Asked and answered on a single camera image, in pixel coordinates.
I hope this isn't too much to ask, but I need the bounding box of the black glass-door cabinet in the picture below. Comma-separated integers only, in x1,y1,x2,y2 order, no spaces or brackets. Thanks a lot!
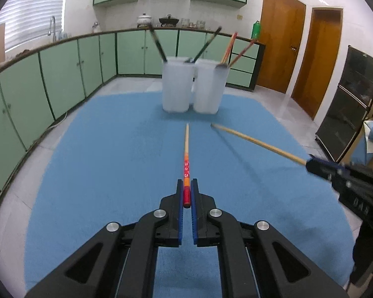
315,45,373,164

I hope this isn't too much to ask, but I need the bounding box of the brown wooden door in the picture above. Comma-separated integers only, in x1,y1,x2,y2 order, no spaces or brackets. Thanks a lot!
290,7,343,120
255,0,307,94

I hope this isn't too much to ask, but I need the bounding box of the curved metal faucet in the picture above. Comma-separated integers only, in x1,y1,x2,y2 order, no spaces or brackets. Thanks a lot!
48,15,57,43

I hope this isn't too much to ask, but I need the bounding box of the blue table mat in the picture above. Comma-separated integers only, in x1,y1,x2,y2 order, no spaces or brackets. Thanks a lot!
24,92,357,298

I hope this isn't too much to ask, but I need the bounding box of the white window blind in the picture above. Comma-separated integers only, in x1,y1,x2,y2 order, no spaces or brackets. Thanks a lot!
0,0,69,52

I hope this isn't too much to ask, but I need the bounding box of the black chopstick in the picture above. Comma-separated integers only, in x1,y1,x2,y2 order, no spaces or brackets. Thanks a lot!
191,26,223,63
147,25,169,63

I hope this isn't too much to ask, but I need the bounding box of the white lidded pot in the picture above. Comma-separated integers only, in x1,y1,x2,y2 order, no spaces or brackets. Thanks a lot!
136,13,152,28

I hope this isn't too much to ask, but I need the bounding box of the green drawer unit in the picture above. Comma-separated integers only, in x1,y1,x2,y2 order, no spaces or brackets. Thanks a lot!
227,37,266,91

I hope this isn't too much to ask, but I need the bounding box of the plain wooden chopstick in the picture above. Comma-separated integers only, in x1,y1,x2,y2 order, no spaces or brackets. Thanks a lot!
210,123,308,166

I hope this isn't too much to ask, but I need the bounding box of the translucent plastic container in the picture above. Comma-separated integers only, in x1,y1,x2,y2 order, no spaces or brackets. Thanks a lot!
161,56,195,113
192,58,230,115

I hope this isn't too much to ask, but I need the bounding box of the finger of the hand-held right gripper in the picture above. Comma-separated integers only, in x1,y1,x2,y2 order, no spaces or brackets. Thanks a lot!
309,155,364,175
305,159,355,193

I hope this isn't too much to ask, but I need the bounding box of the green plastic bottle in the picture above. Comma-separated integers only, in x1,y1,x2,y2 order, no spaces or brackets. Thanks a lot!
251,20,262,43

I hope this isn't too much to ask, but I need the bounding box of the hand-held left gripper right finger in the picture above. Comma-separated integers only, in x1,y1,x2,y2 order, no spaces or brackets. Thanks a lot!
191,178,350,298

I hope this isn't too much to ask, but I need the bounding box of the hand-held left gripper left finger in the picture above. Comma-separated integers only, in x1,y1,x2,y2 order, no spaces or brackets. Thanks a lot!
25,179,185,298

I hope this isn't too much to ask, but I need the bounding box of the red orange patterned chopstick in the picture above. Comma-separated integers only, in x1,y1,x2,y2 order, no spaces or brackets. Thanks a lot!
183,123,192,209
220,32,238,66
228,37,259,68

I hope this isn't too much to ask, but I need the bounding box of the white cable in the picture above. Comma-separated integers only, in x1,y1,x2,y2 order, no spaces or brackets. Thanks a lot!
44,112,70,131

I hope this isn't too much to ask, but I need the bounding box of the green base cabinet run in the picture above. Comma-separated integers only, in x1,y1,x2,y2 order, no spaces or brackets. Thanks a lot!
116,28,234,77
0,32,117,193

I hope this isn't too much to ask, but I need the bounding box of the black wok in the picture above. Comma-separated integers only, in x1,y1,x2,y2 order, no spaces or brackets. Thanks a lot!
158,14,180,28

